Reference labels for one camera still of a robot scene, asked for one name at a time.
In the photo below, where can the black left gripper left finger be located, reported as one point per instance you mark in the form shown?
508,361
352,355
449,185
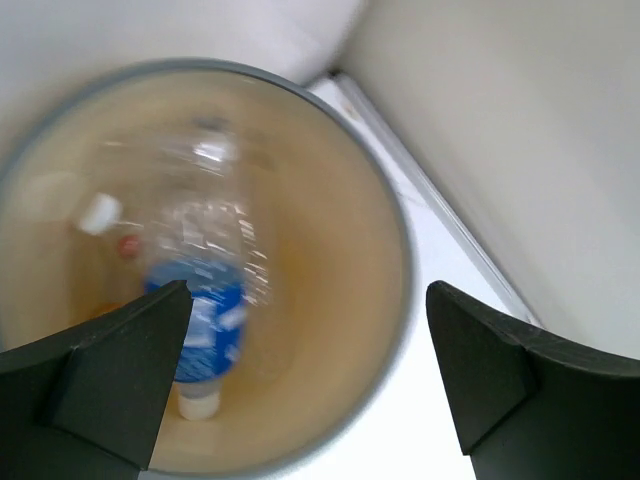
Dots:
88,402

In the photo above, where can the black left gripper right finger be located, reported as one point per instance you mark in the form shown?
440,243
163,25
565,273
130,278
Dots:
528,404

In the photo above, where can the red label plastic bottle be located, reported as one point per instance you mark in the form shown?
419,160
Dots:
128,246

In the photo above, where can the clear unlabelled plastic bottle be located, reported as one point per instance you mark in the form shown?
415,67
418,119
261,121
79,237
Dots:
103,212

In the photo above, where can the blue label bottle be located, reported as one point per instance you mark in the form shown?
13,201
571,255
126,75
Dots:
199,231

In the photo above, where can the beige bin with grey rim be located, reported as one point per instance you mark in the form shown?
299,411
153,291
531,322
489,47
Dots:
326,216

